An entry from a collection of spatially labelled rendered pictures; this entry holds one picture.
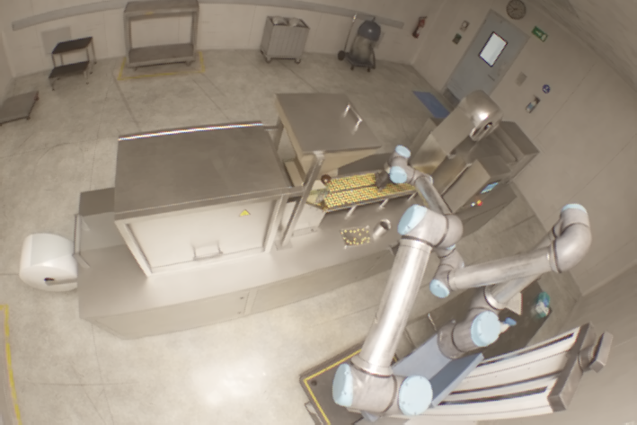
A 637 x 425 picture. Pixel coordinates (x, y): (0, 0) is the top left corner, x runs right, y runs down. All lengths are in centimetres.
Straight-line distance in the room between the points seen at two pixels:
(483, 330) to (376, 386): 56
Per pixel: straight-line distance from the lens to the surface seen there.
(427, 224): 98
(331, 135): 111
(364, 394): 99
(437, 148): 191
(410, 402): 105
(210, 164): 115
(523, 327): 264
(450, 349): 146
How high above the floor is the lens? 220
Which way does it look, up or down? 48 degrees down
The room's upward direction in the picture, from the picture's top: 25 degrees clockwise
